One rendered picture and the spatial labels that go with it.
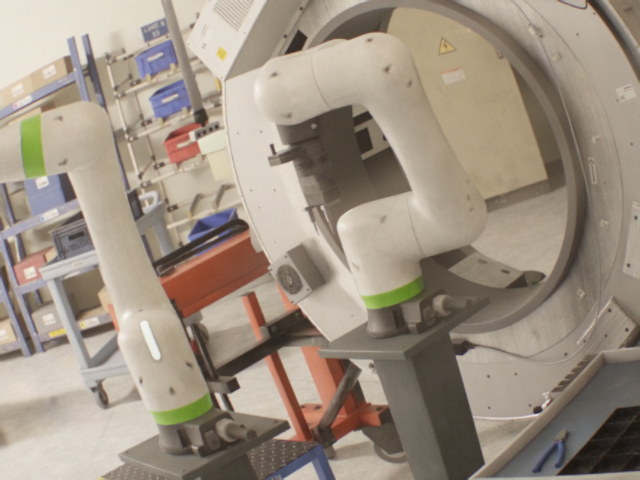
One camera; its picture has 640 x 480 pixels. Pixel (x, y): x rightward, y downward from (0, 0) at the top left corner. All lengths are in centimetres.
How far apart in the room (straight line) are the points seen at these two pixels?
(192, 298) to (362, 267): 125
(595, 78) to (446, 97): 495
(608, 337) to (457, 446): 44
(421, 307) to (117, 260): 60
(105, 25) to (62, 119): 616
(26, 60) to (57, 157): 642
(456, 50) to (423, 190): 509
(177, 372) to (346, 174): 114
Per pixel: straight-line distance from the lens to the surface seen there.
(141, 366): 184
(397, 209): 212
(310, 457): 261
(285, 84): 186
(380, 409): 374
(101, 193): 196
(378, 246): 212
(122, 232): 198
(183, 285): 331
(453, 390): 226
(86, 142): 178
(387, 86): 183
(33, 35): 817
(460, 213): 207
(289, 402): 358
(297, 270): 287
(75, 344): 569
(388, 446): 380
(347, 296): 287
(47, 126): 180
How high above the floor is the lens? 154
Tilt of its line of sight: 11 degrees down
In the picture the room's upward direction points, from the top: 19 degrees counter-clockwise
